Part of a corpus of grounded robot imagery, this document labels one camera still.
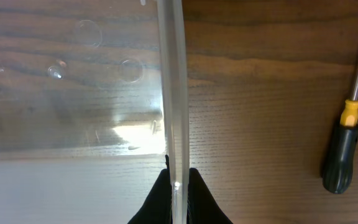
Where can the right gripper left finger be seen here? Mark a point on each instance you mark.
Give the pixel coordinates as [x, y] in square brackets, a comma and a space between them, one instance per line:
[157, 207]

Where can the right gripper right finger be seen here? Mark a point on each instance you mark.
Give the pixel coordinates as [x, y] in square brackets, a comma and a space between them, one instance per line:
[202, 207]

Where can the clear plastic storage box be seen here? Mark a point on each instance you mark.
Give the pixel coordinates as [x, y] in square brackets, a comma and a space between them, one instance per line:
[93, 96]

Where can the black yellow screwdriver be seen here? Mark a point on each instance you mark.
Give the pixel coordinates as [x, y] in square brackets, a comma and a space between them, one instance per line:
[337, 170]

